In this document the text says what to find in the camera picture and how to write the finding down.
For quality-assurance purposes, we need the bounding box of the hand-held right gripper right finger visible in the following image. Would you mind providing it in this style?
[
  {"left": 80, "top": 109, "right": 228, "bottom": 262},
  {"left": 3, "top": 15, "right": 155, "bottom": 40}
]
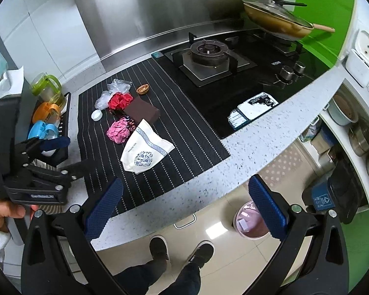
[{"left": 247, "top": 175, "right": 349, "bottom": 295}]

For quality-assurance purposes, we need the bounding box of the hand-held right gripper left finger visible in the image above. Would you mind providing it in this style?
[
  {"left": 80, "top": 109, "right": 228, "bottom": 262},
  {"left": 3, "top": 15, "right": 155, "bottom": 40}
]
[{"left": 21, "top": 177, "right": 126, "bottom": 295}]

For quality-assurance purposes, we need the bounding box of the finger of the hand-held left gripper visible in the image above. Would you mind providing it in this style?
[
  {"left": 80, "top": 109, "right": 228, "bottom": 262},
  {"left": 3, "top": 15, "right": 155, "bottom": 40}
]
[
  {"left": 26, "top": 159, "right": 96, "bottom": 189},
  {"left": 14, "top": 136, "right": 71, "bottom": 167}
]

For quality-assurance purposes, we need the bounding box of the pink trash bin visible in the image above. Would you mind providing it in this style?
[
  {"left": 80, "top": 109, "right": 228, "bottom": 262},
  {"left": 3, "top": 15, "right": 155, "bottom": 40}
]
[{"left": 233, "top": 200, "right": 273, "bottom": 241}]

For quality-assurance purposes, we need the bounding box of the pink wrapper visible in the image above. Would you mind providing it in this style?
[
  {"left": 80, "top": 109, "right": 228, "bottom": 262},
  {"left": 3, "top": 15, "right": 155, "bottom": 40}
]
[{"left": 107, "top": 117, "right": 131, "bottom": 144}]

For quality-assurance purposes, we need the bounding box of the white paper bag blue print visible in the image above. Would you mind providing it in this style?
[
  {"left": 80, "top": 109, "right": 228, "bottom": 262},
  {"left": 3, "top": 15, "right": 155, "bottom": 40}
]
[{"left": 121, "top": 118, "right": 176, "bottom": 173}]

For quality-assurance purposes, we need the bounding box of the red wrapper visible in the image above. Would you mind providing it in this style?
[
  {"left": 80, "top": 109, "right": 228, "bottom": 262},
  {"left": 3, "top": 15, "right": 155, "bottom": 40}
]
[{"left": 108, "top": 91, "right": 134, "bottom": 113}]

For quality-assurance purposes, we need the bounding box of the clear plastic bag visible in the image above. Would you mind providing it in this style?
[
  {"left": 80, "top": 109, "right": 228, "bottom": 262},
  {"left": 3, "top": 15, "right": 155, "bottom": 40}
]
[{"left": 95, "top": 79, "right": 133, "bottom": 110}]

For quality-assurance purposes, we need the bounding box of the person's left hand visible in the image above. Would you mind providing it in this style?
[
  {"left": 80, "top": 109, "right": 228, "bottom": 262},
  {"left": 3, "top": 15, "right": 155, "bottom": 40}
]
[{"left": 0, "top": 202, "right": 37, "bottom": 229}]

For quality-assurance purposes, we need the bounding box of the white paper sheet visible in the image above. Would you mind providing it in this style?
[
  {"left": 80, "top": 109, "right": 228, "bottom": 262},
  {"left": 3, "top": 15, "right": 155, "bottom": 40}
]
[{"left": 0, "top": 66, "right": 25, "bottom": 97}]

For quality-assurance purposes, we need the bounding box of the pink dotted floor mat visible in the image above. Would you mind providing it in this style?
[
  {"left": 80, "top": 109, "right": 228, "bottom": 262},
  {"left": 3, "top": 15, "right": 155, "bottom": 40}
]
[{"left": 258, "top": 147, "right": 311, "bottom": 188}]

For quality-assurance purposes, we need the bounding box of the blue black pedal bin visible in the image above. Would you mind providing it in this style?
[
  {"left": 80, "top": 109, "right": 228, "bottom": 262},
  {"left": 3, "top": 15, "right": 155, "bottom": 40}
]
[{"left": 303, "top": 157, "right": 365, "bottom": 225}]

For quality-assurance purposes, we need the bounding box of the person's left shoe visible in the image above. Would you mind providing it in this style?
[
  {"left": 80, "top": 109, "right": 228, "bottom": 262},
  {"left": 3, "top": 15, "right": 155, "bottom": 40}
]
[{"left": 149, "top": 235, "right": 170, "bottom": 263}]

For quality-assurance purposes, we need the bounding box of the person's shoe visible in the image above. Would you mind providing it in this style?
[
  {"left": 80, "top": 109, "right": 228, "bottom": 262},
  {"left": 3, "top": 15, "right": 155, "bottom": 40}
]
[
  {"left": 149, "top": 235, "right": 170, "bottom": 263},
  {"left": 187, "top": 241, "right": 215, "bottom": 268}
]

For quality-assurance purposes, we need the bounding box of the dark patterned wrapper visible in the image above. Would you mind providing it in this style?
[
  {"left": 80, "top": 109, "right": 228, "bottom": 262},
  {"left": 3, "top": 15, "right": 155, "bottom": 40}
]
[{"left": 123, "top": 115, "right": 139, "bottom": 131}]

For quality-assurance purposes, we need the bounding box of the person's left leg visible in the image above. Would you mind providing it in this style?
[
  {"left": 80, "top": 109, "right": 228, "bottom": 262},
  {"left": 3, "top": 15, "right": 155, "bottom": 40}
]
[{"left": 112, "top": 258, "right": 168, "bottom": 295}]

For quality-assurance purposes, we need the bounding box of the person's leg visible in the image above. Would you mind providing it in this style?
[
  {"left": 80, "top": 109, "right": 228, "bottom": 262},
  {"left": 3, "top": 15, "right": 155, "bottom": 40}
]
[
  {"left": 166, "top": 261, "right": 202, "bottom": 295},
  {"left": 112, "top": 258, "right": 168, "bottom": 295}
]

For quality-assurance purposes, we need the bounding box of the person's right shoe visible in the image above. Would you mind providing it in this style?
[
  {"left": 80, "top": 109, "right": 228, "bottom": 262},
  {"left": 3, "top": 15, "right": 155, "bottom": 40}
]
[{"left": 187, "top": 241, "right": 215, "bottom": 268}]

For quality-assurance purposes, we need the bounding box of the brown rectangular box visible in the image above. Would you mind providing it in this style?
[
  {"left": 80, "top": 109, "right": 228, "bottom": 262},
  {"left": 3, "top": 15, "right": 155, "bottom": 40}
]
[{"left": 123, "top": 96, "right": 161, "bottom": 126}]

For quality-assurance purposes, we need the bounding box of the printed pouch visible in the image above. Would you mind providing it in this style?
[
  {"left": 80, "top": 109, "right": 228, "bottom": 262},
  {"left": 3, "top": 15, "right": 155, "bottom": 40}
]
[{"left": 300, "top": 126, "right": 322, "bottom": 143}]

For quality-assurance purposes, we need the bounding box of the beige box blue lid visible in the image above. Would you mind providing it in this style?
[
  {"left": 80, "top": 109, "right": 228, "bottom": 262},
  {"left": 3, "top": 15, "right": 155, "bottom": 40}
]
[{"left": 310, "top": 124, "right": 339, "bottom": 154}]

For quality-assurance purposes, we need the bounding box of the small blue white card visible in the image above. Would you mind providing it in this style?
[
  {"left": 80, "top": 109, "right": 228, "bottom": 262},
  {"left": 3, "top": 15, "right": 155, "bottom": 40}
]
[{"left": 228, "top": 109, "right": 249, "bottom": 131}]

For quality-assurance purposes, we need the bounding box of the black striped counter mat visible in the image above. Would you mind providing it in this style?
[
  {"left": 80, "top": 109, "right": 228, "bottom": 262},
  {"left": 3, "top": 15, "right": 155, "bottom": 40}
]
[{"left": 77, "top": 58, "right": 231, "bottom": 216}]

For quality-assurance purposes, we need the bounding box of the person's right leg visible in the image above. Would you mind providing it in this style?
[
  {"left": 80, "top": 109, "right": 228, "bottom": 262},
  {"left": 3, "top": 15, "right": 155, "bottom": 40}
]
[{"left": 166, "top": 261, "right": 202, "bottom": 295}]

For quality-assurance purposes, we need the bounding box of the large blue white card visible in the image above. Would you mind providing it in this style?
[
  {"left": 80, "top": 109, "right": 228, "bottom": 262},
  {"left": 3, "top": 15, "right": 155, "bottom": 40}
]
[{"left": 237, "top": 92, "right": 279, "bottom": 120}]

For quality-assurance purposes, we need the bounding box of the white shelf unit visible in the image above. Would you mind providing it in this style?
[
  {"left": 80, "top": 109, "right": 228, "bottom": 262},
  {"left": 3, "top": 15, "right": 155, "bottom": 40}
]
[{"left": 318, "top": 77, "right": 369, "bottom": 208}]

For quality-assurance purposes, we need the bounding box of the steel steamer pot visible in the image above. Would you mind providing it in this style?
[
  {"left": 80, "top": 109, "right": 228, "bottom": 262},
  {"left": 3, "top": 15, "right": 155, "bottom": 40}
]
[{"left": 348, "top": 124, "right": 369, "bottom": 157}]

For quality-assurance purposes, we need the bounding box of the pale blue basin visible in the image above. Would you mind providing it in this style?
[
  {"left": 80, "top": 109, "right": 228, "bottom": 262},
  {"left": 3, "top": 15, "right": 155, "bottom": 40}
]
[{"left": 327, "top": 94, "right": 360, "bottom": 126}]

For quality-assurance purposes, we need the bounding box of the black glass gas stove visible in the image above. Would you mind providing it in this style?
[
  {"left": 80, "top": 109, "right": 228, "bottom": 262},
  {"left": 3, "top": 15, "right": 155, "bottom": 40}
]
[{"left": 155, "top": 28, "right": 316, "bottom": 139}]

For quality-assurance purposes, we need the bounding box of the black burner grate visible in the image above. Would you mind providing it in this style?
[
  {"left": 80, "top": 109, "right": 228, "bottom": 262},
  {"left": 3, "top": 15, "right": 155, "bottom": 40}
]
[{"left": 172, "top": 32, "right": 258, "bottom": 87}]

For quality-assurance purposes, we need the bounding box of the yellow pan with glass lid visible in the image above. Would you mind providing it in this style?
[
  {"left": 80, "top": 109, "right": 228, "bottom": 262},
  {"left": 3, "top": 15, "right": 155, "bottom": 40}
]
[{"left": 243, "top": 1, "right": 336, "bottom": 41}]

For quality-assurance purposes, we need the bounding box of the glass pan lid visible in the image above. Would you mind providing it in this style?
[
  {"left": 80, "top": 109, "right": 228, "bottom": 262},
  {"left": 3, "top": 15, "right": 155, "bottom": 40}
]
[{"left": 244, "top": 0, "right": 312, "bottom": 28}]

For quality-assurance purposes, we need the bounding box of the blue handled cup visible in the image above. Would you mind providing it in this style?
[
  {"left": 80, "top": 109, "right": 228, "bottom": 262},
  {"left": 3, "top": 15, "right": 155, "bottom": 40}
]
[{"left": 28, "top": 120, "right": 59, "bottom": 157}]

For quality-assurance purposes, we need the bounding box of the orange handled cup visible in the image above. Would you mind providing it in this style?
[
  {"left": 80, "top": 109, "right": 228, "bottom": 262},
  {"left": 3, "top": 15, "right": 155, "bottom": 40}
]
[{"left": 32, "top": 102, "right": 62, "bottom": 124}]

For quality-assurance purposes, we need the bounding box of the green handled pitcher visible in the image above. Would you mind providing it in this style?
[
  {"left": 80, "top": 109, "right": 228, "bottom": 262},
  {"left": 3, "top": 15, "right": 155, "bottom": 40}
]
[{"left": 30, "top": 73, "right": 65, "bottom": 105}]

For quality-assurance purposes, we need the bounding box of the metal drawer handle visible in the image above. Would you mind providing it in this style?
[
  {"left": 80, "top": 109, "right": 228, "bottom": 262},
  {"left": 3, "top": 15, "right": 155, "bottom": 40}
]
[{"left": 173, "top": 213, "right": 197, "bottom": 229}]

